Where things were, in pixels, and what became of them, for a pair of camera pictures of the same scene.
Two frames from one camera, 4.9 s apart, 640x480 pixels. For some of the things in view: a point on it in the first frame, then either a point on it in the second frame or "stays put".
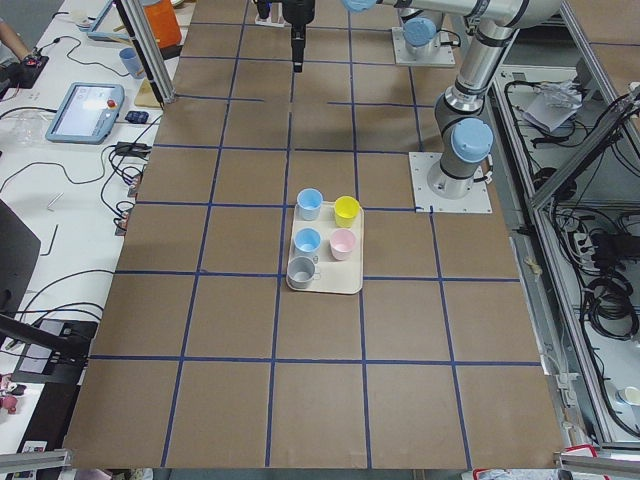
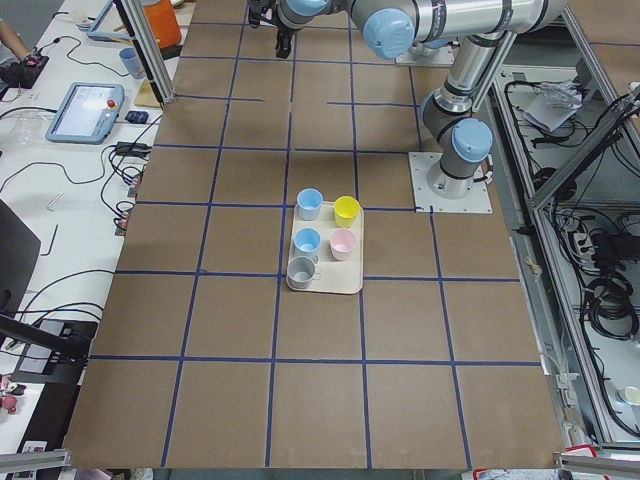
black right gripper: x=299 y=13 -> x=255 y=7
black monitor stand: x=49 y=351 stays put
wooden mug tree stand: x=147 y=95 stays put
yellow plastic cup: x=346 y=210 stays put
